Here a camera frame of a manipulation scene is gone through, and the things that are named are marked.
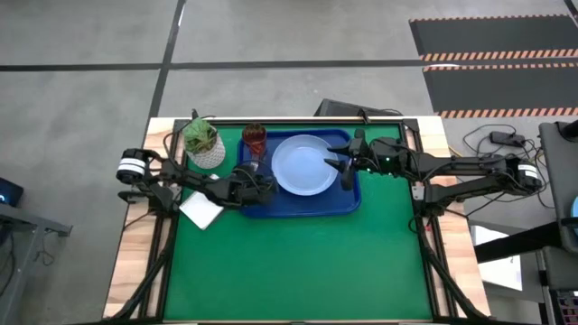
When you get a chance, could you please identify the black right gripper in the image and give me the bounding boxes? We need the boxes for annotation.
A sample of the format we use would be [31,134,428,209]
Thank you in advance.
[323,129,412,190]

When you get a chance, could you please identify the light blue round plate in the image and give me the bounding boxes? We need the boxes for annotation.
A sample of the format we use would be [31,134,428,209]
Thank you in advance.
[270,134,340,197]

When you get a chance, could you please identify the dark blue plastic tray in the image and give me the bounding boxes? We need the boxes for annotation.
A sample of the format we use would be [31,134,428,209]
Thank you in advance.
[237,128,362,219]

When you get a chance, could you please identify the white folded napkin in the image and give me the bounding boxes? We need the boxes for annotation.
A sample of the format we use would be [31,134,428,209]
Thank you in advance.
[178,189,226,231]

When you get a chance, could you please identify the black case behind table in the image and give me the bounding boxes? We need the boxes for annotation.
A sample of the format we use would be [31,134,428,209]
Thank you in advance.
[313,97,403,118]

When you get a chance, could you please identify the plant in patterned white pot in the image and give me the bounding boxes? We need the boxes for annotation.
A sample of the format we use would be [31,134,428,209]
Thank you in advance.
[181,116,227,171]

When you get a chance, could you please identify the green table mat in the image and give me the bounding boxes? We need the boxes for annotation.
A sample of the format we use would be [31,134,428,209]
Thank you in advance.
[162,122,434,322]

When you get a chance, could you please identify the black power adapter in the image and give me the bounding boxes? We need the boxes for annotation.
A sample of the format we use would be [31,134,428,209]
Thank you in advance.
[489,130,527,147]

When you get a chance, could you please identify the black hazard-striped floor mat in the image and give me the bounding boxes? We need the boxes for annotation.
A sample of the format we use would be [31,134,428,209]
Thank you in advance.
[422,61,578,119]
[408,13,578,63]

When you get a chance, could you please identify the white paper sheet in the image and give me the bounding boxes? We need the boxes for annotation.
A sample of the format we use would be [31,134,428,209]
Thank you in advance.
[469,225,524,293]

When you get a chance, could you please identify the grey metal stand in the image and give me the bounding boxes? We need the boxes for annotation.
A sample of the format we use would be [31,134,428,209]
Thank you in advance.
[0,202,73,325]

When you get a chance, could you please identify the black device with blue light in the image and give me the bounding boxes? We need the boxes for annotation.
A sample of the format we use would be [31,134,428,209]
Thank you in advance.
[0,176,24,208]

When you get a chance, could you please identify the black keyboard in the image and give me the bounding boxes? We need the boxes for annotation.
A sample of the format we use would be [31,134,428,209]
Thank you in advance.
[554,288,578,325]

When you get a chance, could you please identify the black aluminium table frame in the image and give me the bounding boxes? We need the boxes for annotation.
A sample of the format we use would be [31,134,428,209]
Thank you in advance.
[101,117,491,325]

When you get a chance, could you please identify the black floor cable tangle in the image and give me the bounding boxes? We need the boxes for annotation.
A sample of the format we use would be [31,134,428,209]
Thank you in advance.
[461,123,556,211]

